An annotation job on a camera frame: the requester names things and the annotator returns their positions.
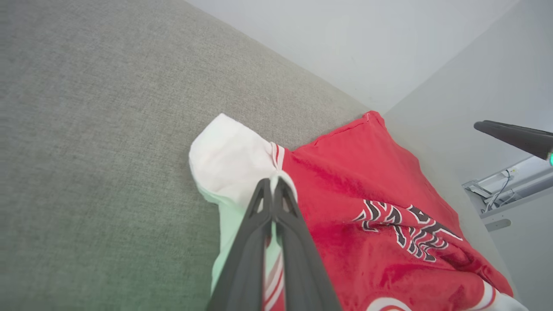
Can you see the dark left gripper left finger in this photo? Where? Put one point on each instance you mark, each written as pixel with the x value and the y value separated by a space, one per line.
pixel 246 259

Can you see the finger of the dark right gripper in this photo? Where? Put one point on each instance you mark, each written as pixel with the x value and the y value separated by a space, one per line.
pixel 522 137

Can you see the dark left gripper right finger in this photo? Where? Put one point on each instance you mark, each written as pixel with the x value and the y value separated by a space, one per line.
pixel 302 268

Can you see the red and white jersey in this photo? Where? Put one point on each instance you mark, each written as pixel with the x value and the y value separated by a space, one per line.
pixel 367 181

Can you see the white desk frame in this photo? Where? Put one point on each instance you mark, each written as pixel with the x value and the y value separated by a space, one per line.
pixel 529 181

